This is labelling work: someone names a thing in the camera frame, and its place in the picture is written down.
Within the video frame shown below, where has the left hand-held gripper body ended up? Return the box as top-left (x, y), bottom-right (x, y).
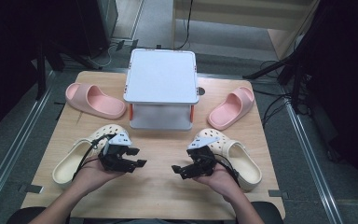
top-left (98, 133), bottom-right (137, 174)

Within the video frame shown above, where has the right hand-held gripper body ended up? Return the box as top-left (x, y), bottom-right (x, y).
top-left (186, 135), bottom-right (221, 180)

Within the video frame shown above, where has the cream clog shoe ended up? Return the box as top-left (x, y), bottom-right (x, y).
top-left (193, 128), bottom-right (263, 192)
top-left (51, 123), bottom-right (130, 189)

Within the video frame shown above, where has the pink slide slipper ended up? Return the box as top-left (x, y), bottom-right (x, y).
top-left (207, 86), bottom-right (255, 132)
top-left (64, 82), bottom-right (128, 120)

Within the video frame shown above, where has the white two-tier shoe rack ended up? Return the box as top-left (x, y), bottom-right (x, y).
top-left (123, 48), bottom-right (200, 132)

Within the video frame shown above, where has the person's right hand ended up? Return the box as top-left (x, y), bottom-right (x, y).
top-left (192, 163), bottom-right (242, 203)

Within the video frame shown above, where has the person's left hand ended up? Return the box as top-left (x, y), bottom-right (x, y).
top-left (71, 158), bottom-right (126, 192)

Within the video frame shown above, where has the person's grey clothing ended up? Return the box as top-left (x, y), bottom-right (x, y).
top-left (115, 218), bottom-right (231, 224)

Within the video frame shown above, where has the black metal stand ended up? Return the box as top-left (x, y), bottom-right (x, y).
top-left (34, 39), bottom-right (104, 101)
top-left (241, 40), bottom-right (313, 115)

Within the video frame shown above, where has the dark cabinet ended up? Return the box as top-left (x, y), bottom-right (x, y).
top-left (76, 0), bottom-right (119, 58)

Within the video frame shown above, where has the beige wooden board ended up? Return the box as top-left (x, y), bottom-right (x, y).
top-left (172, 0), bottom-right (321, 61)

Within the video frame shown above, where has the dark curtain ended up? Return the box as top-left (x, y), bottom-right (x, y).
top-left (0, 0), bottom-right (79, 143)
top-left (304, 0), bottom-right (358, 202)

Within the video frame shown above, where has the right hand-held gripper cable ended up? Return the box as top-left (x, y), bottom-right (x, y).
top-left (213, 153), bottom-right (241, 189)

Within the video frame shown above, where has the hand-held gripper cable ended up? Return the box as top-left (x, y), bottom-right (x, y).
top-left (72, 133), bottom-right (118, 182)
top-left (213, 153), bottom-right (241, 189)

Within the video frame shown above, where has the left hand-held gripper cable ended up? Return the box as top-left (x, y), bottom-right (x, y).
top-left (72, 133), bottom-right (118, 182)

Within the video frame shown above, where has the black floor cable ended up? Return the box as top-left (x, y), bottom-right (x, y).
top-left (253, 60), bottom-right (294, 127)

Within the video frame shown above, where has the white floor cable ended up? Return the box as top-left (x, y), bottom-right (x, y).
top-left (88, 44), bottom-right (116, 68)

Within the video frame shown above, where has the metal floor rail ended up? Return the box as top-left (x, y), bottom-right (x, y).
top-left (0, 70), bottom-right (56, 214)
top-left (282, 99), bottom-right (345, 224)

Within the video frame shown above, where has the black hanging cable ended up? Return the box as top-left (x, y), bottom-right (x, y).
top-left (174, 0), bottom-right (195, 50)

